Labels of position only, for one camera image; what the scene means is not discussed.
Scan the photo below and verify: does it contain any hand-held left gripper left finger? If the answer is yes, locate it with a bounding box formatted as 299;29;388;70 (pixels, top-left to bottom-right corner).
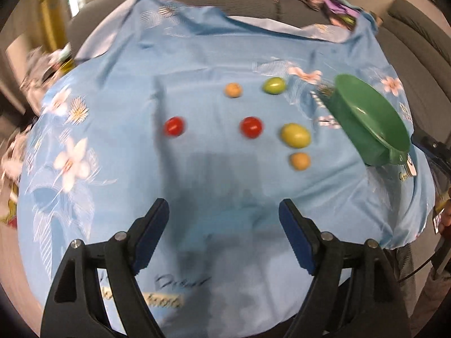
40;199;170;338

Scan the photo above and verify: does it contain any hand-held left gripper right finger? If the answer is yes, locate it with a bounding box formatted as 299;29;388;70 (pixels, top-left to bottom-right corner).
278;199;413;338

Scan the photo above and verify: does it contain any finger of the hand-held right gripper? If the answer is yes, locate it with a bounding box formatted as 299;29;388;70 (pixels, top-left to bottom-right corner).
410;132;447;158

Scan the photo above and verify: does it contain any green plastic bowl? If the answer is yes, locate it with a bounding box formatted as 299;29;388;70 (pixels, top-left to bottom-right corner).
333;74;414;168

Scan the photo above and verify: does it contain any person's right hand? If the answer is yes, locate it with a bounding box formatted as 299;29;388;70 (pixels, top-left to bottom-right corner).
440;208;451;236

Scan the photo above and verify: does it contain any grey armchair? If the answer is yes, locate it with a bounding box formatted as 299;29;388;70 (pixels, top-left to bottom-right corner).
382;0;451;138

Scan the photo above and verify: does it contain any large yellow-green fruit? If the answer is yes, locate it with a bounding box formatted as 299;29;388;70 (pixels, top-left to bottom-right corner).
281;123;312;149

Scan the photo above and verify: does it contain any red tomato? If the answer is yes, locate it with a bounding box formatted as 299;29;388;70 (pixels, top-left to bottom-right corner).
240;116;264;139
164;116;186;137

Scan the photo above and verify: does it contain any small green fruit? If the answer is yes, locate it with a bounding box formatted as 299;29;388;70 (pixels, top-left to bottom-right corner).
263;77;286;95

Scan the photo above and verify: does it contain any blue floral cloth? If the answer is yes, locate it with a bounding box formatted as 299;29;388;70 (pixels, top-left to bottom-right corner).
16;0;435;332

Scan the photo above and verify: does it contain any yellow curtain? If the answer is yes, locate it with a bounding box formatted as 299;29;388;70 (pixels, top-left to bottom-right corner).
33;0;142;45

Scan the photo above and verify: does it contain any black cable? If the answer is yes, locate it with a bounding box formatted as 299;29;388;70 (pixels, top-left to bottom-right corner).
397;253;439;284

